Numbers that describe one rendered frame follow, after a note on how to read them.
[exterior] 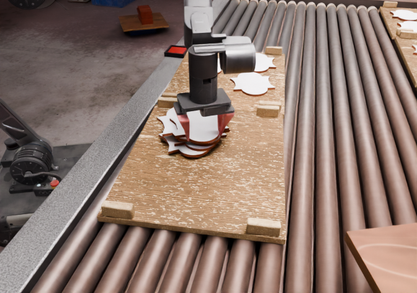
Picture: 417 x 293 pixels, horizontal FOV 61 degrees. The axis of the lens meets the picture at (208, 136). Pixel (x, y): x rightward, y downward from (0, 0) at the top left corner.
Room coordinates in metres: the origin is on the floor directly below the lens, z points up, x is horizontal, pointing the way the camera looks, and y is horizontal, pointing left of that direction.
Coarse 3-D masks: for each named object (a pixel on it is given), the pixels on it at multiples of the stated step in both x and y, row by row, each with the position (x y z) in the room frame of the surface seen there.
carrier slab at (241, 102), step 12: (276, 60) 1.15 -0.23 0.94; (180, 72) 1.05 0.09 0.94; (276, 72) 1.05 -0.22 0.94; (180, 84) 0.97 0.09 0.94; (228, 84) 0.97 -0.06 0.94; (276, 84) 0.97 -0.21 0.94; (228, 96) 0.90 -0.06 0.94; (240, 96) 0.90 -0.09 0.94; (252, 96) 0.90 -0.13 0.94; (264, 96) 0.90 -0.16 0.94; (276, 96) 0.90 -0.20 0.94; (240, 108) 0.83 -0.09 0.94; (252, 108) 0.83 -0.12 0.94
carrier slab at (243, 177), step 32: (160, 128) 0.73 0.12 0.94; (256, 128) 0.73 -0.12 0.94; (128, 160) 0.61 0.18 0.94; (160, 160) 0.61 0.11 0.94; (192, 160) 0.61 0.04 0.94; (224, 160) 0.61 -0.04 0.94; (256, 160) 0.61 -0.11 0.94; (128, 192) 0.51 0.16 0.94; (160, 192) 0.51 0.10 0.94; (192, 192) 0.51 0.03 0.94; (224, 192) 0.51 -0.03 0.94; (256, 192) 0.51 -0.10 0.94; (128, 224) 0.44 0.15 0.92; (160, 224) 0.43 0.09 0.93; (192, 224) 0.43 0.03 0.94; (224, 224) 0.43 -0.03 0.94
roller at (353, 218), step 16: (336, 32) 1.47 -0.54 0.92; (336, 48) 1.29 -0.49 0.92; (336, 64) 1.15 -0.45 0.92; (336, 80) 1.04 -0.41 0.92; (336, 96) 0.94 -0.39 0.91; (336, 112) 0.85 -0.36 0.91; (336, 128) 0.78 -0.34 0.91; (336, 144) 0.72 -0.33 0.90; (352, 144) 0.70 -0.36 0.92; (352, 160) 0.63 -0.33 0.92; (352, 176) 0.58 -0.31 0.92; (352, 192) 0.53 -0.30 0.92; (352, 208) 0.48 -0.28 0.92; (352, 224) 0.44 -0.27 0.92; (352, 256) 0.38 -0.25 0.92; (352, 272) 0.35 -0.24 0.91; (352, 288) 0.32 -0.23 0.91; (368, 288) 0.31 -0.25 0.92
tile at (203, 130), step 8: (192, 112) 0.73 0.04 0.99; (176, 120) 0.70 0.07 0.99; (192, 120) 0.70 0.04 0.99; (200, 120) 0.70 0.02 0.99; (208, 120) 0.70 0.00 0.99; (216, 120) 0.70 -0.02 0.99; (192, 128) 0.66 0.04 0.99; (200, 128) 0.66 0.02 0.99; (208, 128) 0.66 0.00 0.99; (216, 128) 0.66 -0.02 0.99; (176, 136) 0.64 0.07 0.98; (184, 136) 0.64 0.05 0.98; (192, 136) 0.63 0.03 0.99; (200, 136) 0.63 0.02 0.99; (208, 136) 0.63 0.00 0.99; (216, 136) 0.63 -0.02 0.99
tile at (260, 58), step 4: (256, 56) 1.16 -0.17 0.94; (260, 56) 1.16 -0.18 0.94; (264, 56) 1.16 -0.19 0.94; (256, 60) 1.13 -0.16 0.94; (260, 60) 1.13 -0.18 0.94; (264, 60) 1.13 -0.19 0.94; (268, 60) 1.13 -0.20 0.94; (272, 60) 1.14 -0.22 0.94; (256, 64) 1.10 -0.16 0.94; (260, 64) 1.10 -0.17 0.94; (264, 64) 1.10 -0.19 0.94; (268, 64) 1.10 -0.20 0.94; (272, 64) 1.10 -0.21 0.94; (256, 68) 1.06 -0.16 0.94; (260, 68) 1.06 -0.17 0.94; (264, 68) 1.06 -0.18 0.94; (268, 68) 1.07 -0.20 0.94; (272, 68) 1.08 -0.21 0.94; (256, 72) 1.05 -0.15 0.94; (260, 72) 1.05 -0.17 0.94; (264, 72) 1.05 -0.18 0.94
